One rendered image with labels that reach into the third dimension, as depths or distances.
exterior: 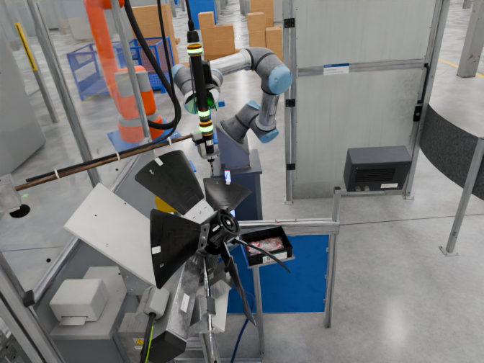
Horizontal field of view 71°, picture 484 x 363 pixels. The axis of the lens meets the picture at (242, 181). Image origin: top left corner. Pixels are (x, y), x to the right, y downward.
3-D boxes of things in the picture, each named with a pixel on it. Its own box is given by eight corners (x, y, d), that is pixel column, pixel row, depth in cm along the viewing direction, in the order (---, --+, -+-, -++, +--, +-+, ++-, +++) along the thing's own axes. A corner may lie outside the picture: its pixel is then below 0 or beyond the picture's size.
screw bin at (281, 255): (248, 268, 158) (248, 256, 155) (240, 245, 173) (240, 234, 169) (292, 258, 162) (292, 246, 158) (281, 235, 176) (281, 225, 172)
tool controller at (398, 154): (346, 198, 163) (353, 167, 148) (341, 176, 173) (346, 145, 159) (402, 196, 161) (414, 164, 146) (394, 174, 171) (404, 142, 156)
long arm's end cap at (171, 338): (142, 345, 100) (166, 329, 95) (162, 356, 102) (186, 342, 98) (139, 355, 97) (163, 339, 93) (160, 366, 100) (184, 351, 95)
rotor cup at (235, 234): (217, 264, 124) (242, 246, 118) (187, 242, 119) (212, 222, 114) (221, 238, 136) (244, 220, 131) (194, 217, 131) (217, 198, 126)
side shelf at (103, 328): (51, 340, 132) (48, 335, 130) (91, 271, 163) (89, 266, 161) (110, 339, 130) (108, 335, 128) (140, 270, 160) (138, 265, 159)
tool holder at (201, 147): (200, 163, 114) (196, 136, 109) (191, 155, 120) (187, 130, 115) (223, 155, 118) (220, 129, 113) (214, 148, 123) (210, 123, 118)
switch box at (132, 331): (138, 345, 150) (125, 312, 139) (171, 344, 149) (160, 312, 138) (131, 364, 142) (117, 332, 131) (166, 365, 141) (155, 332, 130)
